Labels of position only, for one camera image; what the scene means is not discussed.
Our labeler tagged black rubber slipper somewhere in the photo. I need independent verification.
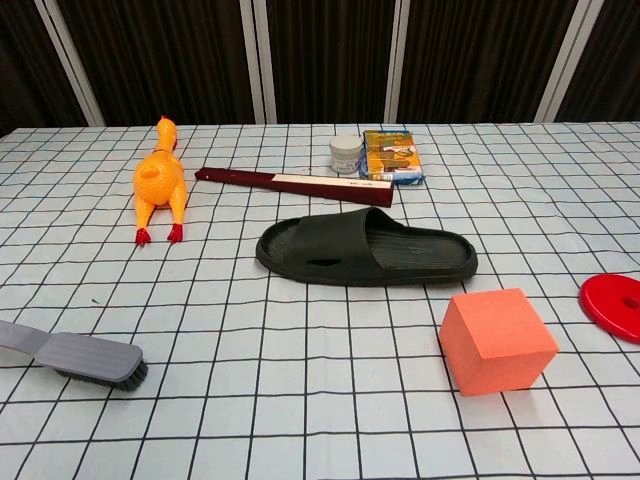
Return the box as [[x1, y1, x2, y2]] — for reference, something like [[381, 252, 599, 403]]
[[255, 206, 477, 288]]

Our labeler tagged grey cleaning brush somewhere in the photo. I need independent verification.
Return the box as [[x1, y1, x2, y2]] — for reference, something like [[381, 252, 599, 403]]
[[0, 319, 150, 397]]

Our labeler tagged small white round jar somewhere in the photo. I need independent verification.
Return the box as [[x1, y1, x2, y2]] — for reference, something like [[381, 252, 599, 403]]
[[328, 134, 363, 176]]

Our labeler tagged dark red folded fan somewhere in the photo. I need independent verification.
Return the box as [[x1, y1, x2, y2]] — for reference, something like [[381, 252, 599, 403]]
[[194, 167, 395, 208]]

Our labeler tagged colourful printed card box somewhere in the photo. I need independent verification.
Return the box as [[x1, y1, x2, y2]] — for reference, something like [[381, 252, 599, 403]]
[[358, 129, 427, 187]]

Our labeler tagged yellow rubber chicken toy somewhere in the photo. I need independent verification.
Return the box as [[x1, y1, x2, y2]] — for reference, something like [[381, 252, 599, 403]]
[[132, 115, 190, 246]]

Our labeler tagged white black checked tablecloth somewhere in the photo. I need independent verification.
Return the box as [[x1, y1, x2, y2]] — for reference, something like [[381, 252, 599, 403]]
[[0, 121, 640, 480]]

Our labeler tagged orange foam cube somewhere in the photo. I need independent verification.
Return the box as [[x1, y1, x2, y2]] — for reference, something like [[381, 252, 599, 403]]
[[438, 287, 559, 398]]

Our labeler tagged red plastic disc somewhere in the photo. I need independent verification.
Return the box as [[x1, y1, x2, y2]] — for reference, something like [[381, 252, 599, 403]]
[[579, 273, 640, 345]]

